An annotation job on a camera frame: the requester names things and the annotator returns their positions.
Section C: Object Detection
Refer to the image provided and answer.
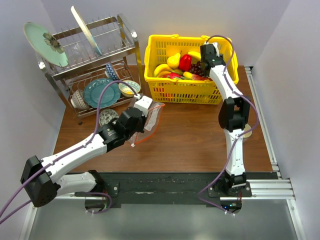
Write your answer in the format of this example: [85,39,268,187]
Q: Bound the clear orange zip bag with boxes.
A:
[129,101,166,147]

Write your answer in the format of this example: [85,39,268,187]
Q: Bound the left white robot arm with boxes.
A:
[20,106,148,207]

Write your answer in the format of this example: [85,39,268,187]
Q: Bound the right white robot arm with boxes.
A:
[200,42,250,197]

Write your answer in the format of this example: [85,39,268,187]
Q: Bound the dark purple grapes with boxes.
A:
[189,61,205,77]

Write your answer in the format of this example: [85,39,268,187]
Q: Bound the long yellow banana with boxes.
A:
[187,51,201,64]

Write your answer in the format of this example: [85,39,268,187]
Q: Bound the watermelon slice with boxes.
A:
[191,74,213,82]

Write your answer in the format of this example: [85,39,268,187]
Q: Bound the red bell pepper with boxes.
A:
[178,54,192,72]

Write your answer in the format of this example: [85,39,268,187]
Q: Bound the black white leaf bowl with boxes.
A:
[98,108,119,126]

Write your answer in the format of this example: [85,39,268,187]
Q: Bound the corn cob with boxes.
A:
[183,71,193,80]

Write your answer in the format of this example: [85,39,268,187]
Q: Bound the yellow interior patterned bowl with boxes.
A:
[118,80,141,98]

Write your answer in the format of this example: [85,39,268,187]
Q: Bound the teal scalloped plate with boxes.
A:
[83,78,121,108]

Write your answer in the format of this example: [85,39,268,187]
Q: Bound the yellow pear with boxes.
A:
[166,52,181,69]

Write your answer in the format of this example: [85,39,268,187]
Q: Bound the yellow plastic basket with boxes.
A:
[144,34,239,105]

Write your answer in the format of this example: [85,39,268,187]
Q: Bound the red dragon fruit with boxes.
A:
[162,72,184,80]

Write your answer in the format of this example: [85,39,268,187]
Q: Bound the yellow banana bunch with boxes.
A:
[153,64,183,78]

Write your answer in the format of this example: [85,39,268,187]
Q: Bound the blue zigzag patterned cup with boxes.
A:
[105,62,120,81]

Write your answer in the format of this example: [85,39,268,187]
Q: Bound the patterned cup on rack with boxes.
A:
[70,89,89,111]

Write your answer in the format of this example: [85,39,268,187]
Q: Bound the steel two-tier dish rack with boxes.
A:
[36,13,145,125]

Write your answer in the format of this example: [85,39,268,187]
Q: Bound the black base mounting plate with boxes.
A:
[91,170,252,213]

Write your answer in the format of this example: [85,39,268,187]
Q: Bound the cream mug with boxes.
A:
[243,124,252,142]

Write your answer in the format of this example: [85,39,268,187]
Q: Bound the cream and blue plate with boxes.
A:
[70,5,102,56]

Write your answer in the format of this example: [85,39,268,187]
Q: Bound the mint green floral plate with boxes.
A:
[23,22,69,68]

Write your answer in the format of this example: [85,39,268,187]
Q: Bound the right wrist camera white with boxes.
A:
[212,42,223,58]

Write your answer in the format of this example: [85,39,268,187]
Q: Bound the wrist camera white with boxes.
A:
[212,42,223,58]
[133,95,153,117]

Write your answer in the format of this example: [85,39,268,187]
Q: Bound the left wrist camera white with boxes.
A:
[133,95,153,117]

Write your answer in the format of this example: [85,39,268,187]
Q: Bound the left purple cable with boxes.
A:
[0,80,142,225]

